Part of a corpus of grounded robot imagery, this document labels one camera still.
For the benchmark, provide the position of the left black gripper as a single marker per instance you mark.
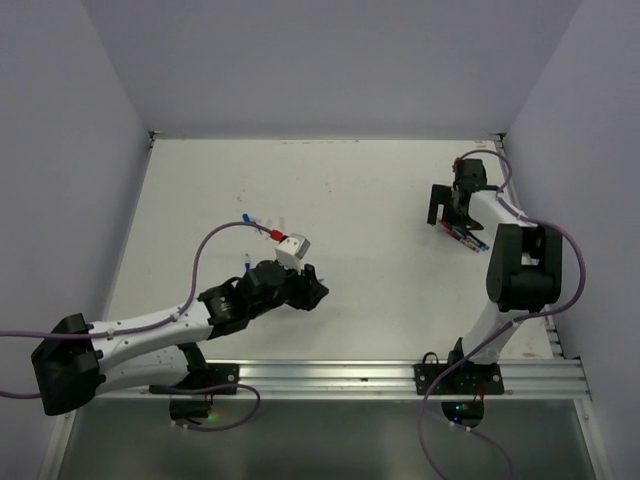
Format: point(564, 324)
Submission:
point(309, 290)

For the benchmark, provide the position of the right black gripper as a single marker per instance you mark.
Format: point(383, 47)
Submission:
point(442, 194)

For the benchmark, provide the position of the red capped clear pen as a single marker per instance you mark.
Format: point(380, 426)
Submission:
point(456, 232)

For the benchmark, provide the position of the blue patterned pen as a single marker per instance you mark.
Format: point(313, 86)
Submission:
point(476, 244)

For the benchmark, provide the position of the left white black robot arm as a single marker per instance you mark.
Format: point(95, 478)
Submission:
point(77, 360)

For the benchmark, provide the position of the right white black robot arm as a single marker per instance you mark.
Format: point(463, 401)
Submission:
point(524, 272)

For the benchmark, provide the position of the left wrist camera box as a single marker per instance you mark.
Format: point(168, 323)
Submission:
point(291, 251)

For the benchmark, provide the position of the aluminium front rail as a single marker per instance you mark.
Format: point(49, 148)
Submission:
point(395, 380)

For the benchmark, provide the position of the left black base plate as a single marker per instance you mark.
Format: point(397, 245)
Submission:
point(217, 374)

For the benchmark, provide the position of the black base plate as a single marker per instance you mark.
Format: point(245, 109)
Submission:
point(469, 379)
point(217, 374)

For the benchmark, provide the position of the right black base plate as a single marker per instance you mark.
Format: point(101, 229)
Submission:
point(469, 379)

